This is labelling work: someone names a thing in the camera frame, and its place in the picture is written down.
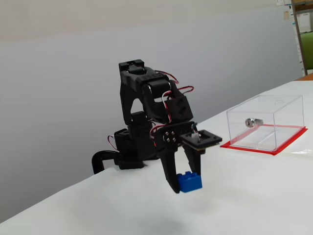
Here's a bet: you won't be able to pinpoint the black table clamp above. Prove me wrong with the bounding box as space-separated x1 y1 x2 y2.
91 149 120 175

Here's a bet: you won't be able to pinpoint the thin green white camera wire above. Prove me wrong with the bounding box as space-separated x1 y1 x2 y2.
191 123 201 143

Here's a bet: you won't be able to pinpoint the shelf frame post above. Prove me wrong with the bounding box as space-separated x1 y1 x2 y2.
292 0 313 77

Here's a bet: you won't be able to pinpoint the blue lego brick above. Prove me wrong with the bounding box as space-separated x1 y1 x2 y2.
176 171 203 193

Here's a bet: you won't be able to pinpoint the green panel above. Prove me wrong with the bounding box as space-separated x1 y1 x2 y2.
300 31 313 72

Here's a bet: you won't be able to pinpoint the red white arm servo cables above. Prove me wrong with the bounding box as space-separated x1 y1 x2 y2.
149 70 195 141

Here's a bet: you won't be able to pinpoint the black wrist camera board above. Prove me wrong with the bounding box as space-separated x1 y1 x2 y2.
180 129 223 154

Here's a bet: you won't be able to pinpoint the red white base cable loop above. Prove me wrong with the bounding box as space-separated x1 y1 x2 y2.
107 135 118 150

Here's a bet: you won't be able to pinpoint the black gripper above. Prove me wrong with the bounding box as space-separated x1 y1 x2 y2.
155 121 201 195

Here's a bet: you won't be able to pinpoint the transparent plastic box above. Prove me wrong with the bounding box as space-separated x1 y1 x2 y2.
226 94 305 152

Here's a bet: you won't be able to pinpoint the red tape frame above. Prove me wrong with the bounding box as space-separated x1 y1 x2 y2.
220 123 308 157

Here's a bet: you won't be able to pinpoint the silver metal cam lock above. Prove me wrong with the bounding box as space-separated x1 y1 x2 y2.
245 117 264 129

